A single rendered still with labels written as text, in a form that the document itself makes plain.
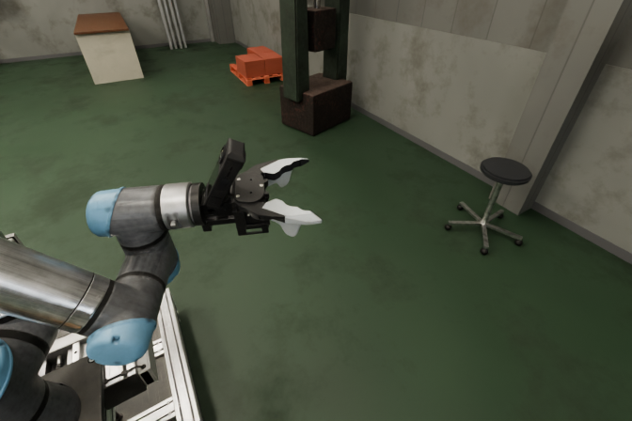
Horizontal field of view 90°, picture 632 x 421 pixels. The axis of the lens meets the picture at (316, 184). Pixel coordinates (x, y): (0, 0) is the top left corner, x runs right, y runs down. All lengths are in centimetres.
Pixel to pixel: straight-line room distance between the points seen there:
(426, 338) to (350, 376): 53
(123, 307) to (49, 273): 10
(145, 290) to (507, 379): 205
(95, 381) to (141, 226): 44
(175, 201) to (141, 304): 15
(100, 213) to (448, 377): 195
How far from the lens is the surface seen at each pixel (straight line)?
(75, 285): 52
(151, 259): 59
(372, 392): 205
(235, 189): 52
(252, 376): 208
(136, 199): 55
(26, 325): 79
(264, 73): 630
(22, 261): 52
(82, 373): 94
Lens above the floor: 189
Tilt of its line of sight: 35 degrees down
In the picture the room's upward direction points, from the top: straight up
